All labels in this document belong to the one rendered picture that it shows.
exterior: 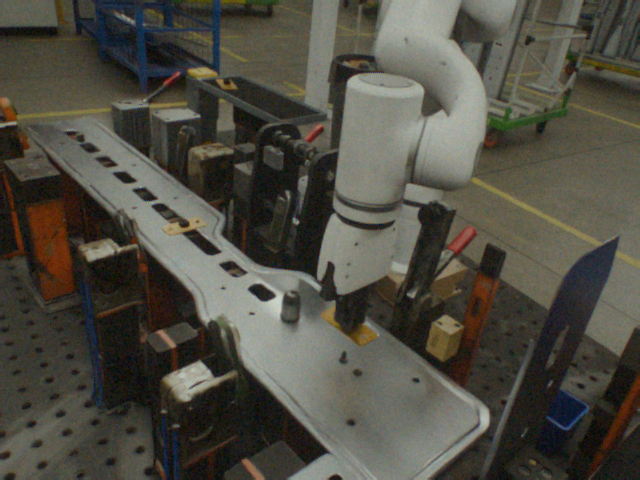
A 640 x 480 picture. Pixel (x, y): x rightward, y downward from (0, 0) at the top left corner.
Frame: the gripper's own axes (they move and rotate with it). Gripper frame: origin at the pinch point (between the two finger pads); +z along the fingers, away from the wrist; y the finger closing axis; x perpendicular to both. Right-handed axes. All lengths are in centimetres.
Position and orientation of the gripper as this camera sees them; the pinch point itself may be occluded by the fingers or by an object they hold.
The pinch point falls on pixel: (350, 310)
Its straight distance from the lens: 76.4
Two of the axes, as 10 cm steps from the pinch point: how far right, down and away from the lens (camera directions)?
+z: -0.9, 8.6, 5.1
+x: 6.5, 4.4, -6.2
